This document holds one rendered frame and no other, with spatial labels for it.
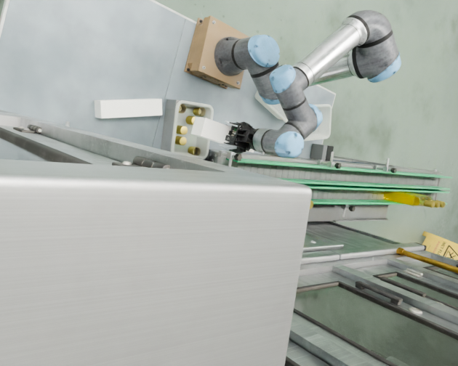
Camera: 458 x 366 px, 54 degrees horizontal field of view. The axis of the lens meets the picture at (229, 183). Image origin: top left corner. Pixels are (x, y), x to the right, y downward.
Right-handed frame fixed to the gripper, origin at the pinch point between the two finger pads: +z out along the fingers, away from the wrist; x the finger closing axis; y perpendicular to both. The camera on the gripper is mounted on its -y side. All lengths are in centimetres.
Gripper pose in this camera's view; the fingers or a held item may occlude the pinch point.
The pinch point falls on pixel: (227, 135)
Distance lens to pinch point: 157.3
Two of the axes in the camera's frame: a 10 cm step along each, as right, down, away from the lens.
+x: -2.6, 9.7, 0.3
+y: -7.6, -1.9, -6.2
